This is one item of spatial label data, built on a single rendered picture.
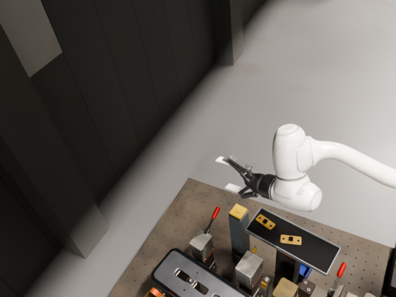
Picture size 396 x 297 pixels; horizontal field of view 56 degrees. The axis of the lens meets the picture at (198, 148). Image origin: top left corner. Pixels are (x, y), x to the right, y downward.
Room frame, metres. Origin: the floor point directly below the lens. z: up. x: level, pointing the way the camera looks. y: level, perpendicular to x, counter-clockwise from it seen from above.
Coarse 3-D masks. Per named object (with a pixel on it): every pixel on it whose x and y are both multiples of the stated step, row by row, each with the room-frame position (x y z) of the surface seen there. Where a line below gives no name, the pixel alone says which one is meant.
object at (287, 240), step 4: (280, 236) 0.80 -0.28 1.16; (284, 236) 0.79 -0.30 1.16; (288, 236) 0.79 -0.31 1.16; (292, 236) 0.79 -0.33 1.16; (296, 236) 0.78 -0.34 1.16; (280, 240) 0.78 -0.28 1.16; (284, 240) 0.78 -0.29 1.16; (288, 240) 0.77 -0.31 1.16; (292, 240) 0.76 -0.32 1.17; (296, 240) 0.77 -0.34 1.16; (300, 240) 0.76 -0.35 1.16; (292, 244) 0.75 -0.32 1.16; (296, 244) 0.75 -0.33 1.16; (300, 244) 0.75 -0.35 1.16
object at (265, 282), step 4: (264, 276) 0.67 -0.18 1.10; (260, 280) 0.65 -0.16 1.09; (264, 280) 0.65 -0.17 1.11; (268, 280) 0.64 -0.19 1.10; (260, 284) 0.65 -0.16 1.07; (264, 284) 0.64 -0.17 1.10; (268, 284) 0.63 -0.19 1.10; (260, 288) 0.64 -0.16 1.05; (264, 288) 0.63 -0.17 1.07; (268, 288) 0.63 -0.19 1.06; (260, 292) 0.64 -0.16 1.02; (264, 292) 0.63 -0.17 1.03; (268, 292) 0.63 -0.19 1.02; (260, 296) 0.63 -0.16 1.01; (264, 296) 0.62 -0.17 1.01
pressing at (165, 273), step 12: (168, 252) 0.91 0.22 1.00; (180, 252) 0.89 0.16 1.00; (168, 264) 0.84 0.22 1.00; (180, 264) 0.83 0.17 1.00; (192, 264) 0.82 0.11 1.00; (156, 276) 0.79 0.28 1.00; (168, 276) 0.78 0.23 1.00; (192, 276) 0.77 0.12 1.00; (204, 276) 0.76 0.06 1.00; (216, 276) 0.75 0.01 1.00; (168, 288) 0.73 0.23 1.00; (180, 288) 0.72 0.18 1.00; (192, 288) 0.71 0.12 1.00; (216, 288) 0.69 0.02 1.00; (228, 288) 0.69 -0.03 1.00
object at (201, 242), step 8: (200, 232) 0.94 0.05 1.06; (192, 240) 0.91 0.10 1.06; (200, 240) 0.90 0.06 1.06; (208, 240) 0.89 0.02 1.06; (192, 248) 0.89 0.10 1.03; (200, 248) 0.86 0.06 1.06; (208, 248) 0.89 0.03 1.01; (200, 256) 0.86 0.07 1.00; (208, 256) 0.88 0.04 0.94; (208, 264) 0.88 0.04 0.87; (216, 272) 0.91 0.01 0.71
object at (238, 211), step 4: (236, 204) 0.99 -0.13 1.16; (236, 208) 0.97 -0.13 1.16; (240, 208) 0.97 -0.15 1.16; (244, 208) 0.97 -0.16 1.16; (232, 212) 0.96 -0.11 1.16; (236, 212) 0.95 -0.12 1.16; (240, 212) 0.95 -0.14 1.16; (244, 212) 0.95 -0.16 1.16; (236, 216) 0.93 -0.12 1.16; (240, 216) 0.93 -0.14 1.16
